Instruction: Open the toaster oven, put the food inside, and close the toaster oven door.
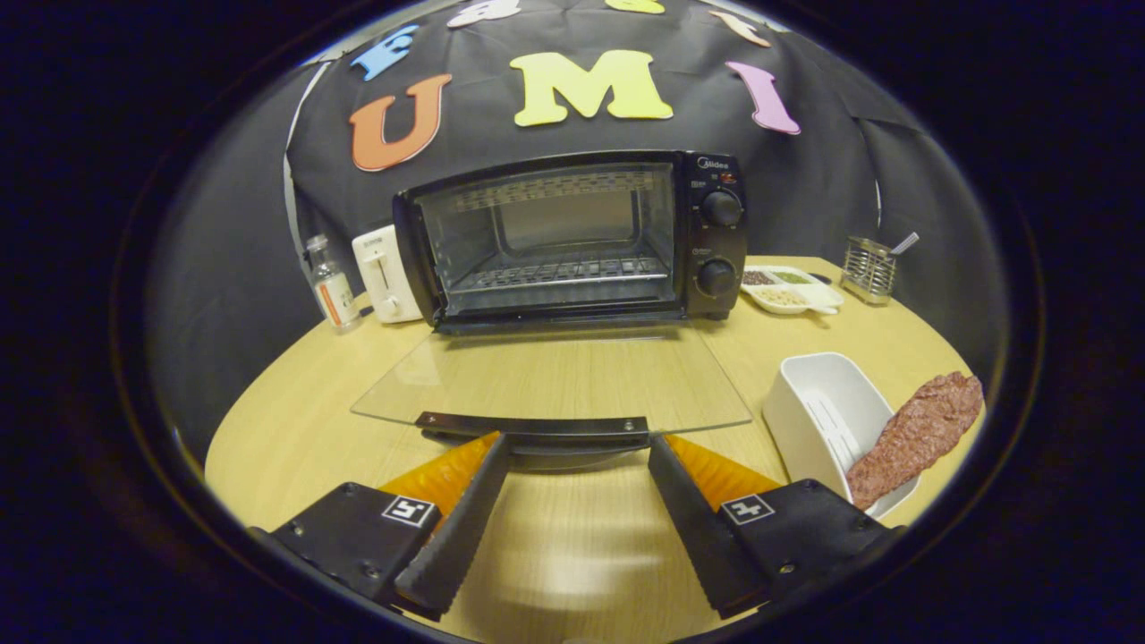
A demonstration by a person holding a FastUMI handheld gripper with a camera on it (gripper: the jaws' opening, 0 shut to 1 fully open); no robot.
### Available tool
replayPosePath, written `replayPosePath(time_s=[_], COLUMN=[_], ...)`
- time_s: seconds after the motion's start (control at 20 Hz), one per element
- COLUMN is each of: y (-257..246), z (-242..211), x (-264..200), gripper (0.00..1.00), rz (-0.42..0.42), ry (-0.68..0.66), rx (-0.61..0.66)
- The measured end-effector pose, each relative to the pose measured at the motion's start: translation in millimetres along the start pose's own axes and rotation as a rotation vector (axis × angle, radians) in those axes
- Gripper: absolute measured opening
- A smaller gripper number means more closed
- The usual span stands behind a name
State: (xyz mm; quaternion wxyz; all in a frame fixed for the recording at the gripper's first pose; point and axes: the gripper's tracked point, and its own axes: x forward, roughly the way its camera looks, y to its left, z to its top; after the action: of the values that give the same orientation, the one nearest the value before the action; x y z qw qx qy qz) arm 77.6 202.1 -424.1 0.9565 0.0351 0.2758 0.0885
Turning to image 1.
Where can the red meat slice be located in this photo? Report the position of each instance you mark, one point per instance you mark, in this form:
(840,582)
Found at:
(921,429)

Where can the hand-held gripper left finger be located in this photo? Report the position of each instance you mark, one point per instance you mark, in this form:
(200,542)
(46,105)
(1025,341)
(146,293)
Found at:
(465,528)

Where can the clear plastic bottle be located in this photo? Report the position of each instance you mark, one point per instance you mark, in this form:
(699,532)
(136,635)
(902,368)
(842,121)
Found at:
(333,291)

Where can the white bread toaster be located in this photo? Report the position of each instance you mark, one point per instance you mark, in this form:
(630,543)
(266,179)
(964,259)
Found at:
(380,268)

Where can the white plastic tray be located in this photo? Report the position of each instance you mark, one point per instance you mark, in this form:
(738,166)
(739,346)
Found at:
(818,402)

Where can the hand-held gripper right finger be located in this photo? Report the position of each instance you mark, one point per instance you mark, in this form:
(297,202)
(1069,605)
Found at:
(693,528)

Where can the metal spoon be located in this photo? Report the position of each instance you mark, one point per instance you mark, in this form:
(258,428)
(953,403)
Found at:
(905,242)

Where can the black toaster oven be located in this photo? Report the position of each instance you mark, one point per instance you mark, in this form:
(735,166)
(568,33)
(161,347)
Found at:
(716,241)

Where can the white divided dish with beans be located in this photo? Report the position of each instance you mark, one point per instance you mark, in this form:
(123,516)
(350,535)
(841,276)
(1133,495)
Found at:
(792,295)

